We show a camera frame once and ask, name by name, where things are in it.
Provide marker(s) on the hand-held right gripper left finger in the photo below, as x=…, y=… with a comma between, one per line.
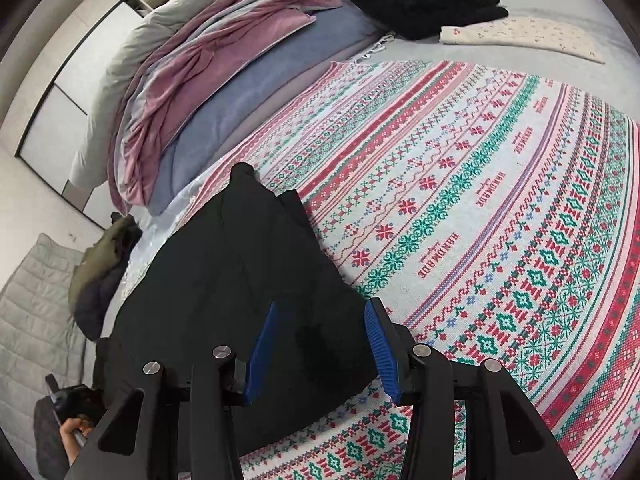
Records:
x=260, y=355

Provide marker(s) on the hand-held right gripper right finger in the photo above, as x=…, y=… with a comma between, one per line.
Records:
x=382, y=355

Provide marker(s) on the black coat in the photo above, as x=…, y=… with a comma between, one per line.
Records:
x=225, y=270

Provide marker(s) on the person's left hand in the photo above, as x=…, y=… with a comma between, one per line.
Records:
x=75, y=437

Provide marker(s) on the light quilted mat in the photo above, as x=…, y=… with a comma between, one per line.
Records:
x=35, y=300

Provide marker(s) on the olive jacket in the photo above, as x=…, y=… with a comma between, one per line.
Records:
x=107, y=255

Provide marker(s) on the patterned knit blanket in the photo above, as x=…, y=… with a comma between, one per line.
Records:
x=500, y=210

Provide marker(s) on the blue blanket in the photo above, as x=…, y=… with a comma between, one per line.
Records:
x=240, y=115

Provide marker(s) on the mauve blanket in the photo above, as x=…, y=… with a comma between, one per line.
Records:
x=305, y=91

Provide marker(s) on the stack of pink blankets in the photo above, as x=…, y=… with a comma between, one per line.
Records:
x=200, y=60

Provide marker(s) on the white wardrobe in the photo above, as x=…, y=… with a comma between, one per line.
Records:
x=65, y=75

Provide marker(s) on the grey quilt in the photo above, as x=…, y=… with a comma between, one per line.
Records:
x=125, y=45

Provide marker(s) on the white floral cloth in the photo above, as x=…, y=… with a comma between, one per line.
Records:
x=525, y=35

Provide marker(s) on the black fuzzy garment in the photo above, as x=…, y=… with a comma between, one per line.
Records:
x=415, y=0

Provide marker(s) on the bed with pale sheet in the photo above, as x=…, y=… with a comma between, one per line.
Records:
x=550, y=0

